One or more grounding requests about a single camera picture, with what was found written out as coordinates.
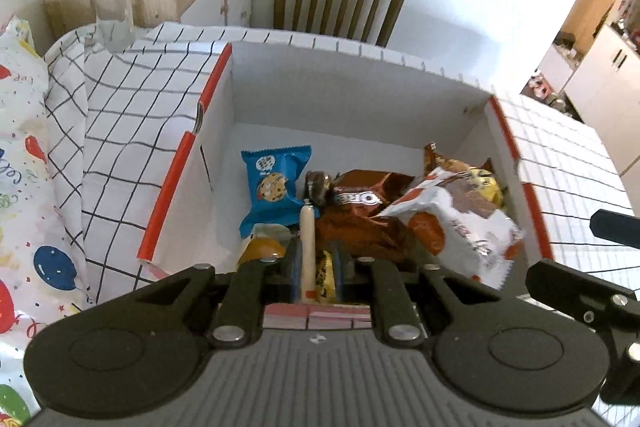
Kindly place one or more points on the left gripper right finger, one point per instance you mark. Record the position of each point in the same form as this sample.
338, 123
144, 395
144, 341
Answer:
388, 288

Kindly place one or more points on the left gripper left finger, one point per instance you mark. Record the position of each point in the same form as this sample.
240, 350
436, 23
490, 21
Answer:
244, 295

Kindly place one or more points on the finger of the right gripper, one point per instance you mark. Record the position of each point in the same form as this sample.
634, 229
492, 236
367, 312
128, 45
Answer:
616, 227

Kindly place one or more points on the brown oreo snack packet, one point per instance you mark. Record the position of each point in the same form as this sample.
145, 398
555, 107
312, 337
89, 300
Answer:
352, 220

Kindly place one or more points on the cream sausage stick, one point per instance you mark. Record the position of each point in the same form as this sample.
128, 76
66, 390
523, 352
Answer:
307, 236

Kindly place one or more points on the blue cookie snack packet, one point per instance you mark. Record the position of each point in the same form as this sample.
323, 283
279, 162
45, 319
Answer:
271, 180

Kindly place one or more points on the white chocolate wafer packet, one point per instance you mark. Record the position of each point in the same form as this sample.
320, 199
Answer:
455, 221

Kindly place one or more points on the red yellow chip bag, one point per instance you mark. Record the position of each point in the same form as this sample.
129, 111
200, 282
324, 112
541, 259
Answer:
481, 178

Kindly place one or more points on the yellow black snack packet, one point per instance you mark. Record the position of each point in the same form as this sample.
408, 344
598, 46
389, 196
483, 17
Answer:
325, 279

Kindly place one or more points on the dark round chocolate snack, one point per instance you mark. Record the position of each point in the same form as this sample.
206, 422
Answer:
317, 186

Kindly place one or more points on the red white cardboard box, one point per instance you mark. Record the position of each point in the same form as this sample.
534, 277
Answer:
355, 112

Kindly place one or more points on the colourful balloon pattern cloth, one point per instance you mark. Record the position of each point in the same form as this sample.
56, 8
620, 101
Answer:
41, 279

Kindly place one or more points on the black grid white tablecloth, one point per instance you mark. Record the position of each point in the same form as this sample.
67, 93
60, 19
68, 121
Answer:
533, 327

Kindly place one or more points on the clear glass cup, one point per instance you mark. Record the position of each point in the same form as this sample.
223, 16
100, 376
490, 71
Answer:
115, 23

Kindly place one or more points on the white wall cabinet unit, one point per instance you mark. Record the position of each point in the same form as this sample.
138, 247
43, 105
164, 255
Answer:
591, 72

